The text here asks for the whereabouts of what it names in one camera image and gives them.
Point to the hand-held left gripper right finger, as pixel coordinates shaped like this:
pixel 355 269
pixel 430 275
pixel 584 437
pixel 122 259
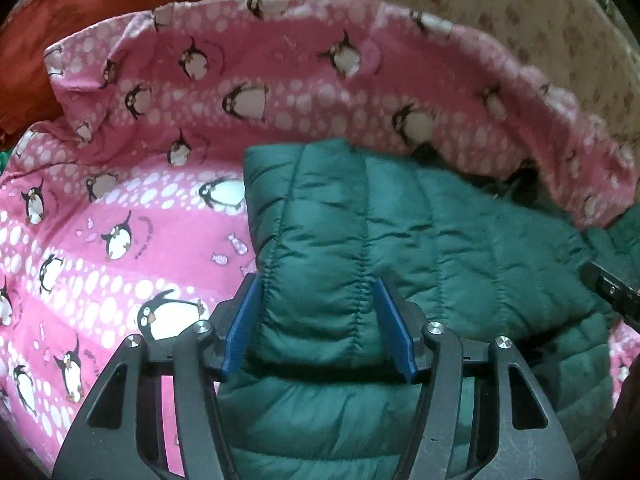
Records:
pixel 395 330

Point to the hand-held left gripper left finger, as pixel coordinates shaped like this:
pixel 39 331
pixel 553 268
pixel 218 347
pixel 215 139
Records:
pixel 244 320

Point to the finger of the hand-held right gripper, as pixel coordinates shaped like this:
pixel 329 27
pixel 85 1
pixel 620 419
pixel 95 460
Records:
pixel 612 290

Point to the dark green puffer jacket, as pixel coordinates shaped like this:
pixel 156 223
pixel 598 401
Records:
pixel 450 260

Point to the pink penguin print blanket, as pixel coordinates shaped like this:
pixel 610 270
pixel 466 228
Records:
pixel 150 110

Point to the red ruffled pillow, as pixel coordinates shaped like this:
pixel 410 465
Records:
pixel 75 20

